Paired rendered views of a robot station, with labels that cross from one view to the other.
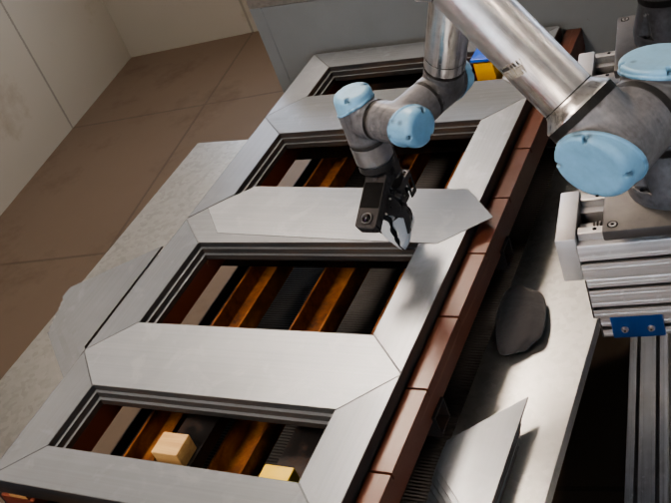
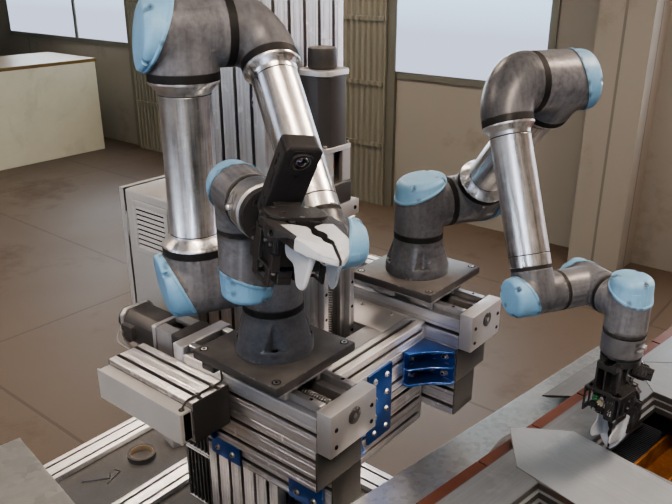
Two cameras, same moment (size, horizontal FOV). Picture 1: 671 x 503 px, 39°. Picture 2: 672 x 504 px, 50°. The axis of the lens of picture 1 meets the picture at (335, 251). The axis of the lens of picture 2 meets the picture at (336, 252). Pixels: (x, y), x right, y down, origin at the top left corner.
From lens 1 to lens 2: 2.85 m
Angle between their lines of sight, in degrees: 123
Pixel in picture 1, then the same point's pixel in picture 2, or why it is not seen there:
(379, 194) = not seen: hidden behind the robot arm
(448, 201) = (543, 465)
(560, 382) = (511, 413)
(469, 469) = not seen: hidden behind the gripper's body
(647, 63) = (432, 174)
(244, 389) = not seen: outside the picture
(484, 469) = (588, 376)
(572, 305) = (467, 452)
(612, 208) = (463, 271)
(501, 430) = (569, 387)
